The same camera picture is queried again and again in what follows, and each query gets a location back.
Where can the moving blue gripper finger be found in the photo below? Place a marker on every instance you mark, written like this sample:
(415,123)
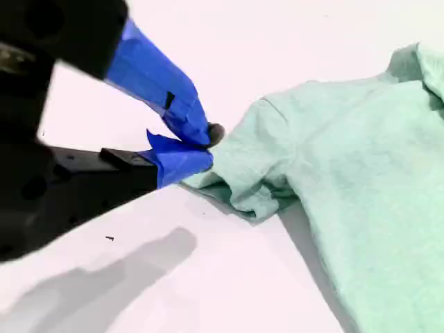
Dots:
(156,76)

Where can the pale green T-shirt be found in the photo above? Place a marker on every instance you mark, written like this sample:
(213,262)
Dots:
(347,156)

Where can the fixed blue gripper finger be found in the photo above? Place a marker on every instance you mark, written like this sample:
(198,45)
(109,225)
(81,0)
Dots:
(180,161)

